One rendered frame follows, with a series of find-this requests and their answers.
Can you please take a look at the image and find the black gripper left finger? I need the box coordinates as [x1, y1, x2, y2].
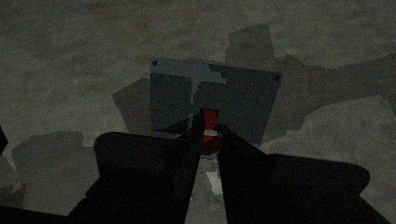
[94, 121, 206, 224]

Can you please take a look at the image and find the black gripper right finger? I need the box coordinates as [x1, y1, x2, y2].
[217, 124, 370, 224]

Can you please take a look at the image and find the dark grey sloped panel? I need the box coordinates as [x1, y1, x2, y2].
[149, 57, 284, 149]

